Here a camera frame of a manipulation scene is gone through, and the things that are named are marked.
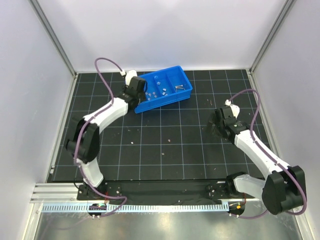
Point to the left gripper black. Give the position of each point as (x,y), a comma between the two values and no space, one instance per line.
(141,95)

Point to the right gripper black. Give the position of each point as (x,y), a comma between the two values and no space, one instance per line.
(215,126)

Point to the blue plastic compartment bin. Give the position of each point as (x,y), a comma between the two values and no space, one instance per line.
(164,87)

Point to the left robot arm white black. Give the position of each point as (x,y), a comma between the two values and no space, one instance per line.
(83,136)

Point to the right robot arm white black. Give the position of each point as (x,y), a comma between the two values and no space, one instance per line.
(283,187)

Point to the black grid cutting mat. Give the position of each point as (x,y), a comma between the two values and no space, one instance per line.
(132,146)

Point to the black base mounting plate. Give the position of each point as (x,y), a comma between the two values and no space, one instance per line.
(172,192)

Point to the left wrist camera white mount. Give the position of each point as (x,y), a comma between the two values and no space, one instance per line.
(128,75)

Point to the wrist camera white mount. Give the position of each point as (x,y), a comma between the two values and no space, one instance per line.
(128,75)
(234,108)

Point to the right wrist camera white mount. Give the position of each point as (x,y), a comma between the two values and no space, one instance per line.
(234,108)

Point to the left aluminium frame post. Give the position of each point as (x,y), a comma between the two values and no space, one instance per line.
(52,35)

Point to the aluminium frame post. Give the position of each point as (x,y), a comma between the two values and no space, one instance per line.
(52,35)
(286,8)

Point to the white slotted cable duct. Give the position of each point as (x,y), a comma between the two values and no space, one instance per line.
(100,208)

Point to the right aluminium frame post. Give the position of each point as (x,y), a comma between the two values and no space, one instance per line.
(286,8)

